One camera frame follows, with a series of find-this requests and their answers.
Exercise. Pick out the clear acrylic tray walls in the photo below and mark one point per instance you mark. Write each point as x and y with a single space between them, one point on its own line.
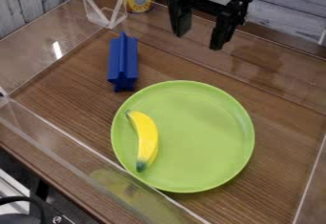
57 105

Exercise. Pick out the blue star-shaped block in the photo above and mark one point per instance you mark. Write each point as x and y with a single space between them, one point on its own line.
123 72

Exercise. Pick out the green plate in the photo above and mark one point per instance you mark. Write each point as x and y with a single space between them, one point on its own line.
206 136

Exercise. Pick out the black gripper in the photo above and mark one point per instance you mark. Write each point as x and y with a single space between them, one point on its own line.
226 23

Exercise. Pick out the black metal bracket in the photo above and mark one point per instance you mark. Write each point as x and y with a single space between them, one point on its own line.
60 210

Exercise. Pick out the yellow toy banana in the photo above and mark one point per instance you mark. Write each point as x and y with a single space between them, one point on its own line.
147 134

